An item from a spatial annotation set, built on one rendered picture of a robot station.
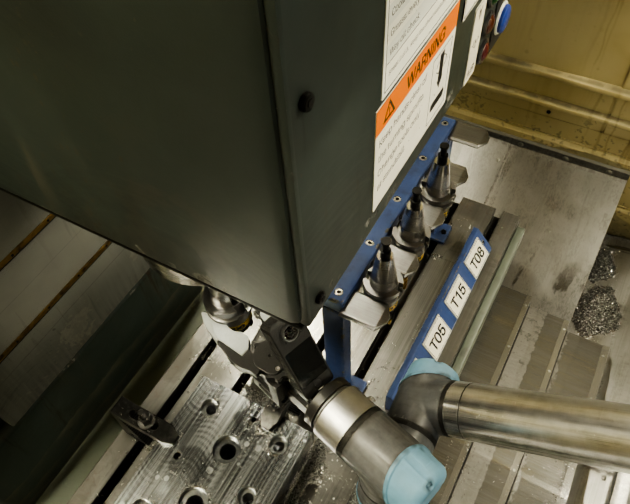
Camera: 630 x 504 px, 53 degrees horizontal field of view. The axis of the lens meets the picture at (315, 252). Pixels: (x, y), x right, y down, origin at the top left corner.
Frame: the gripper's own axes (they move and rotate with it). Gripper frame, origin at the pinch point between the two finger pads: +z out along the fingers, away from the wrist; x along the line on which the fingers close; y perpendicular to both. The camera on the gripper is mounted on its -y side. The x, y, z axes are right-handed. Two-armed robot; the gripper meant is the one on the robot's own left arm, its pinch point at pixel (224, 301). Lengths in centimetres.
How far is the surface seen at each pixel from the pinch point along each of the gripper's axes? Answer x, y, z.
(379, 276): 21.4, 7.8, -9.0
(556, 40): 102, 17, 9
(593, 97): 105, 29, -2
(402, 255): 29.4, 12.3, -7.1
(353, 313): 15.8, 12.2, -8.8
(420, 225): 33.3, 8.0, -7.1
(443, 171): 43.3, 5.9, -3.5
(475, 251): 57, 39, -6
